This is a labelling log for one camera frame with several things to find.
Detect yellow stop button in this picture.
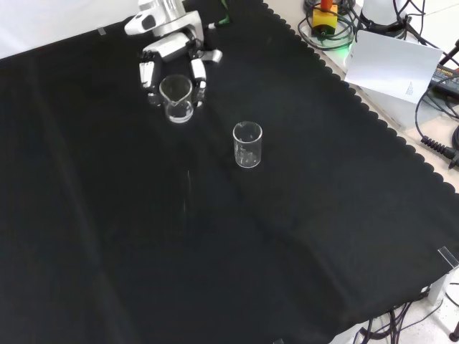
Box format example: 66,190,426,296
311,0,340,37

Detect black floor cable bundle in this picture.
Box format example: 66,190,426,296
352,295,459,344

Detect white table leg bracket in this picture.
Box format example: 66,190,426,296
427,267,459,306

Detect black cable loops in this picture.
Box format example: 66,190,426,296
296,0,361,51

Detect black cable with ribbed plug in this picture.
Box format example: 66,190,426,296
415,81,459,170

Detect black table cloth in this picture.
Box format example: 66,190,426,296
0,0,459,344

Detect green cable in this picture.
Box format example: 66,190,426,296
207,0,232,31

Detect clear glass beaker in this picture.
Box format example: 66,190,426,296
232,120,264,168
158,74,195,125

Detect black power adapter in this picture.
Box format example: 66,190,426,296
428,61,459,95

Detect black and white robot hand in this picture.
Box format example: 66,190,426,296
138,31,224,108

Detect pale board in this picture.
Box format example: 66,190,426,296
344,29,445,105

